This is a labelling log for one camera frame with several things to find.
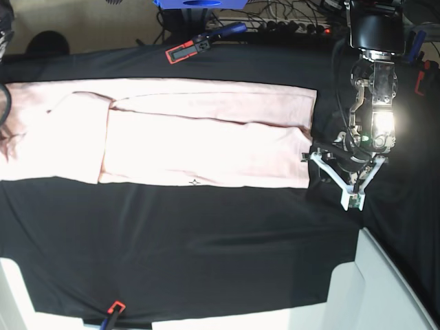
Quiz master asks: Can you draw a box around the black tablecloth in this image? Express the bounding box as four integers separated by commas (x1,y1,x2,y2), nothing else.
0,32,440,327

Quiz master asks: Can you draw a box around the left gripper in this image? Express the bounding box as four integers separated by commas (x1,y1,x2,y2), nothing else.
300,144,344,172

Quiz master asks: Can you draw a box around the red black clamp right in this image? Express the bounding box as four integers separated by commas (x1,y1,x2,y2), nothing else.
406,30,437,96

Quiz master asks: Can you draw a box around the red black clamp bottom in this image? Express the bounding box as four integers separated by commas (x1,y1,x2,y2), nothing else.
99,300,127,330

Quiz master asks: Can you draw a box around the light pink T-shirt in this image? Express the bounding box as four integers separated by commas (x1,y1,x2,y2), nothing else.
1,78,317,188

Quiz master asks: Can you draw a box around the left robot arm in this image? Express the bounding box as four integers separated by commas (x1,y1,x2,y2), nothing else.
302,1,405,174

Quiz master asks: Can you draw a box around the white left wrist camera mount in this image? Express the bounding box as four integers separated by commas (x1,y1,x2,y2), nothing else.
325,155,388,211

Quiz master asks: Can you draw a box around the blue plastic object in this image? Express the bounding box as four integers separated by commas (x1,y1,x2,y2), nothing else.
153,0,248,10

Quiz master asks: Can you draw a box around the blue-handled red black clamp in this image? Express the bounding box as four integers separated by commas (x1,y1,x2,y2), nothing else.
165,22,248,65

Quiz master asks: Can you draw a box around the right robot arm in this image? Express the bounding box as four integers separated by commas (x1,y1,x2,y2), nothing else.
0,0,14,126

